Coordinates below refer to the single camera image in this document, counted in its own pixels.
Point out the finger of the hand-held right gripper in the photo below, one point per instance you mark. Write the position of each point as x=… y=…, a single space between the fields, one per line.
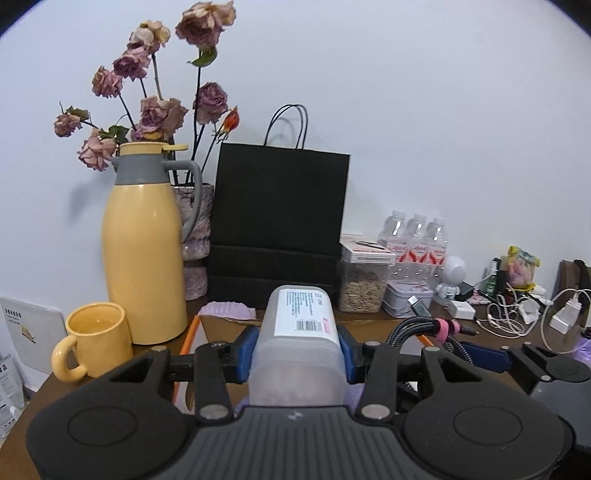
x=487 y=359

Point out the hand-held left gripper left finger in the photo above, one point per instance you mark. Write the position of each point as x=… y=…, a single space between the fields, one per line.
x=247 y=357

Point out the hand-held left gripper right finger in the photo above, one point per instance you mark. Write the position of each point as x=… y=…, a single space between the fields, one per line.
x=347 y=362

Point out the red cardboard box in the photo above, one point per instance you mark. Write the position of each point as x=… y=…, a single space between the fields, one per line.
x=221 y=330

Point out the translucent plastic container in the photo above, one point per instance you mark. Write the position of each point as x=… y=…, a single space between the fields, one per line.
x=295 y=360

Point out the purple tissue pack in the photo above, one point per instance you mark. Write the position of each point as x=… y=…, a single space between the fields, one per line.
x=586 y=350

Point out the lilac ribbed pad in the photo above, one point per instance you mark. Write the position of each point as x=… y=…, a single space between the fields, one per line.
x=228 y=310

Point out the white power adapter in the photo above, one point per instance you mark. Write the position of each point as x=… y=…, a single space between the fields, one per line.
x=565 y=316

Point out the white charger block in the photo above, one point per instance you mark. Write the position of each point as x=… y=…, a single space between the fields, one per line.
x=461 y=310

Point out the clear jar of seeds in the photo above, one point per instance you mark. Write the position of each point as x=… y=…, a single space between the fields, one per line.
x=362 y=290

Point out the dark green small bottle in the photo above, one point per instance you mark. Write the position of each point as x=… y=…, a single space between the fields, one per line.
x=495 y=279

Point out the floral tin box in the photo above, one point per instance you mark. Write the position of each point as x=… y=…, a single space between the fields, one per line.
x=401 y=300

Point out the brown bag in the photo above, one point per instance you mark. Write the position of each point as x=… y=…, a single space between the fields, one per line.
x=575 y=277

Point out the white astronaut figure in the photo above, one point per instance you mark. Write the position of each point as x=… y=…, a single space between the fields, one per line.
x=452 y=272

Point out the yellow snack packet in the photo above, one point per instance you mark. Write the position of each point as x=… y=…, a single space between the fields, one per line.
x=522 y=267

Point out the flat white box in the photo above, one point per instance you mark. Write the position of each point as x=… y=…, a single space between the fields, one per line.
x=367 y=251

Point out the pink glass vase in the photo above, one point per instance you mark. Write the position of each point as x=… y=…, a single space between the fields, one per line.
x=198 y=240

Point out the yellow thermos jug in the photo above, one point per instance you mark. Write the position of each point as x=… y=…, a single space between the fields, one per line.
x=143 y=258

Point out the yellow mug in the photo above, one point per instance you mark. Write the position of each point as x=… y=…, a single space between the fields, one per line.
x=99 y=341

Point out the black paper bag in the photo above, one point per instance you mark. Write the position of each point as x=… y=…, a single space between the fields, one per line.
x=277 y=207

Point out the white booklet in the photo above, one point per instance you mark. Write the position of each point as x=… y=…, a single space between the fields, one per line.
x=32 y=332

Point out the blue printed packet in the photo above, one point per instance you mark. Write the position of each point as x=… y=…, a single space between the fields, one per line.
x=7 y=392

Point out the dried rose bouquet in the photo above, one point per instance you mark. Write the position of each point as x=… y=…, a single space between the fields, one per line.
x=159 y=113

